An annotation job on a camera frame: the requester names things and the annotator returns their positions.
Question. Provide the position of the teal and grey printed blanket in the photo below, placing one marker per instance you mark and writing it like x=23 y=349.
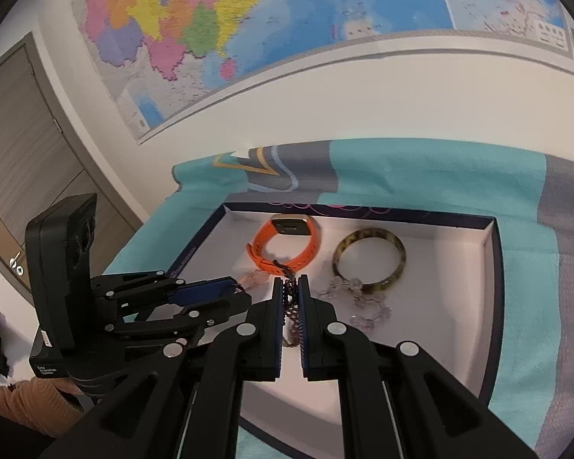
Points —
x=411 y=172

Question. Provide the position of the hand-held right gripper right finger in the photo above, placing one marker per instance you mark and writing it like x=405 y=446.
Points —
x=304 y=325

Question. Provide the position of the green mottled bangle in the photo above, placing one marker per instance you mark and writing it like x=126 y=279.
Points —
x=397 y=267

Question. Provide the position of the orange smart watch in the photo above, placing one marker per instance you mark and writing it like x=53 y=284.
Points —
x=263 y=244

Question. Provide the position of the dark blue shallow box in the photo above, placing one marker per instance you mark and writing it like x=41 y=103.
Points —
x=435 y=296

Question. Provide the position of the colourful wall map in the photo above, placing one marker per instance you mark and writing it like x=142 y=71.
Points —
x=315 y=0

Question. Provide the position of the pink hair clip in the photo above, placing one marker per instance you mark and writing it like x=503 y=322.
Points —
x=256 y=279

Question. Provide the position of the grey wooden door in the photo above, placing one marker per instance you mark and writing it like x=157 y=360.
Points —
x=28 y=143

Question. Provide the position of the person's left forearm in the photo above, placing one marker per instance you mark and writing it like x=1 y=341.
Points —
x=28 y=406

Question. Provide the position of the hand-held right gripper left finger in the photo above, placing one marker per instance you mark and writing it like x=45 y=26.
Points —
x=277 y=325

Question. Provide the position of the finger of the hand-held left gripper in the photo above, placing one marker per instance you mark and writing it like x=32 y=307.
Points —
x=210 y=318
x=205 y=291

